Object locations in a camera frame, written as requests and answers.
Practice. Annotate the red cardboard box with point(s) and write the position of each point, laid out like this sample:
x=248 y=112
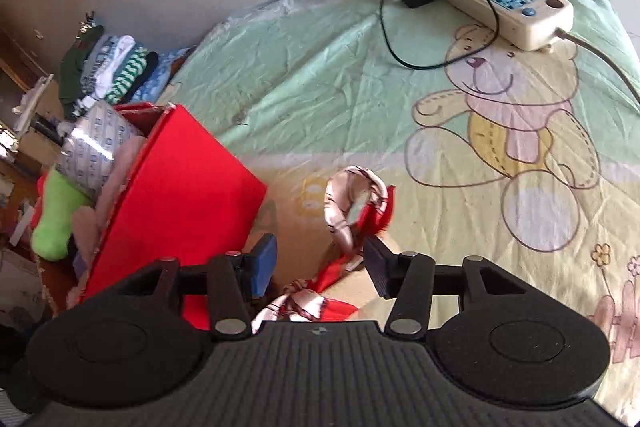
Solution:
x=190 y=187

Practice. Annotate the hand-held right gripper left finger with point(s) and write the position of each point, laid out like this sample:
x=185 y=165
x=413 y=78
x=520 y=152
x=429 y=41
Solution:
x=265 y=264

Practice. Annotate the bear printed table cloth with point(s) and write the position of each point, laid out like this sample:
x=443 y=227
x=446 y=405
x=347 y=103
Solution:
x=325 y=82

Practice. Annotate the wooden furniture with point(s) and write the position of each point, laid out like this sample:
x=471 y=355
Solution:
x=20 y=57

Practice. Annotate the pink plush toy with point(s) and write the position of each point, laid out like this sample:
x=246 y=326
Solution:
x=120 y=172

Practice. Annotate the cream power strip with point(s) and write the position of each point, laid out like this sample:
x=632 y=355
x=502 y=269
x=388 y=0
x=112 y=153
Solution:
x=520 y=32

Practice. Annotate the stack of folded clothes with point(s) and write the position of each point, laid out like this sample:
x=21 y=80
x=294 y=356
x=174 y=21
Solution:
x=120 y=67

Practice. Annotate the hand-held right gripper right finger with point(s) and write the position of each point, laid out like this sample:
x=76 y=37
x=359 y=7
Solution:
x=380 y=272

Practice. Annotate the patterned fabric pouch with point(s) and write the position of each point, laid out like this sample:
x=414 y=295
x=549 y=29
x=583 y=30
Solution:
x=350 y=187

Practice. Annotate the printed tape roll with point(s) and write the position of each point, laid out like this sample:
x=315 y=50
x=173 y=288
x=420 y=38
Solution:
x=95 y=142

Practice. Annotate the green plush toy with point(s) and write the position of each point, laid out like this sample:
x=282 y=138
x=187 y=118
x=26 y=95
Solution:
x=55 y=217

